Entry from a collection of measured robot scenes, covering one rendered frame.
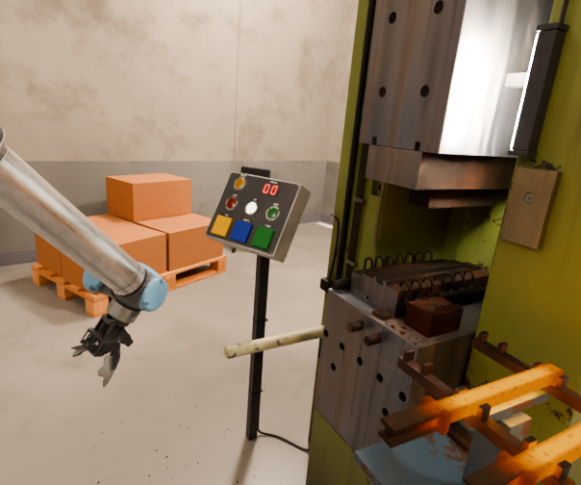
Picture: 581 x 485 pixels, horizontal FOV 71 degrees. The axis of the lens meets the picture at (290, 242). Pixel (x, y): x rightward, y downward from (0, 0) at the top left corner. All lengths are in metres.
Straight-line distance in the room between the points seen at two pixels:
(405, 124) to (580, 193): 0.42
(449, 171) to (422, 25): 0.36
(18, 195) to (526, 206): 1.01
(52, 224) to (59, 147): 3.34
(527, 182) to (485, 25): 0.36
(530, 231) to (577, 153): 0.18
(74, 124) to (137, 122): 0.57
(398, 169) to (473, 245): 0.55
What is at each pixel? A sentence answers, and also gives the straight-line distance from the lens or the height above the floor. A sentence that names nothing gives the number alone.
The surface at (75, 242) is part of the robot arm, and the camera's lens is 0.92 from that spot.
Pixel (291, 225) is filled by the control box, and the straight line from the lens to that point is 1.45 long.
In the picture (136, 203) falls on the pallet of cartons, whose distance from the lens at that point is 3.66.
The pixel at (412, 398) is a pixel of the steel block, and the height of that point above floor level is 0.77.
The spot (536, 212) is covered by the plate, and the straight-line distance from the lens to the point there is 1.04.
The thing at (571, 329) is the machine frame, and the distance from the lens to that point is 1.07.
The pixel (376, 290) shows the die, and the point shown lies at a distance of 1.21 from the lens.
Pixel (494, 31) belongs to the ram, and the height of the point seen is 1.64.
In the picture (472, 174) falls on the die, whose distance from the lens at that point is 1.24.
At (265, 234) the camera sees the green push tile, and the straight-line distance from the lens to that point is 1.44.
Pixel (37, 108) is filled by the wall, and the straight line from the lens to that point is 4.17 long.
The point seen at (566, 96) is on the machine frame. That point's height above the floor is 1.50.
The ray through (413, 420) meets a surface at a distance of 0.65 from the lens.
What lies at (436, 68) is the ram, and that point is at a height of 1.55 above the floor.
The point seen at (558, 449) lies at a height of 1.02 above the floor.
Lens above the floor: 1.41
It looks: 17 degrees down
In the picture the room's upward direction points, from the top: 5 degrees clockwise
